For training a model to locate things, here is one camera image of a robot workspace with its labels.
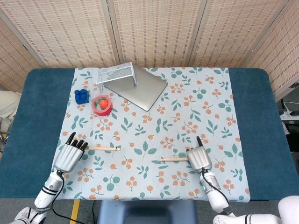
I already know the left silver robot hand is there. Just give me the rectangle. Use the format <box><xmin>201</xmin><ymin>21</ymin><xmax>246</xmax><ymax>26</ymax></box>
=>
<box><xmin>54</xmin><ymin>132</ymin><xmax>88</xmax><ymax>174</ymax></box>

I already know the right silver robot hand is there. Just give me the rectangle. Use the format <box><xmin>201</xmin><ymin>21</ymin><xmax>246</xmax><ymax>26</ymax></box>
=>
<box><xmin>185</xmin><ymin>136</ymin><xmax>213</xmax><ymax>174</ymax></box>

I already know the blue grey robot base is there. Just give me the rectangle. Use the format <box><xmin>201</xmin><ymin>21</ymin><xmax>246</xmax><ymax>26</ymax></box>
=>
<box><xmin>97</xmin><ymin>200</ymin><xmax>198</xmax><ymax>224</ymax></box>

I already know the blue table cover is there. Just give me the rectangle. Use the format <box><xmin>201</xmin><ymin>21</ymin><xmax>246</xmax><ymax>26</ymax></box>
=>
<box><xmin>0</xmin><ymin>67</ymin><xmax>299</xmax><ymax>201</ymax></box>

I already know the floral fruit print tablecloth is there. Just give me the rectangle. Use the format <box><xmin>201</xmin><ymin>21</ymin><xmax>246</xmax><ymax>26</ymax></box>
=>
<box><xmin>54</xmin><ymin>67</ymin><xmax>251</xmax><ymax>203</ymax></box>

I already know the red tape roll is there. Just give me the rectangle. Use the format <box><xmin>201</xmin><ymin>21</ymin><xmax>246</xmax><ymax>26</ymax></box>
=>
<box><xmin>91</xmin><ymin>95</ymin><xmax>113</xmax><ymax>117</ymax></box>

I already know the blue toy building block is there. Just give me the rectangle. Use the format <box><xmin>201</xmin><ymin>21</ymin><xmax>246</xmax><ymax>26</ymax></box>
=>
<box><xmin>74</xmin><ymin>89</ymin><xmax>91</xmax><ymax>105</ymax></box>

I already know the beige fabric chair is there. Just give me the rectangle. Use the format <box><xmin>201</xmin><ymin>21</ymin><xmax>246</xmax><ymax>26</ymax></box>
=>
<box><xmin>0</xmin><ymin>90</ymin><xmax>23</xmax><ymax>135</ymax></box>

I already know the grey laptop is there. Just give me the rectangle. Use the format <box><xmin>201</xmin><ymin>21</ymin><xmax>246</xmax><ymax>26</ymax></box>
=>
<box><xmin>103</xmin><ymin>65</ymin><xmax>168</xmax><ymax>112</ymax></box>

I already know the white power strip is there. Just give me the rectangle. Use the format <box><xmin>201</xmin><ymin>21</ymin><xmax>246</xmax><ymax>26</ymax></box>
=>
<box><xmin>279</xmin><ymin>110</ymin><xmax>299</xmax><ymax>120</ymax></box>

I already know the woven folding screen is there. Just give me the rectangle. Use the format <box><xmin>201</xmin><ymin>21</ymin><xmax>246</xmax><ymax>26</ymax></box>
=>
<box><xmin>0</xmin><ymin>0</ymin><xmax>299</xmax><ymax>98</ymax></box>

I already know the silver wire mesh rack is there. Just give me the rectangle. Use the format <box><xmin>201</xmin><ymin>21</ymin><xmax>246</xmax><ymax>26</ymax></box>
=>
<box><xmin>95</xmin><ymin>61</ymin><xmax>138</xmax><ymax>92</ymax></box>

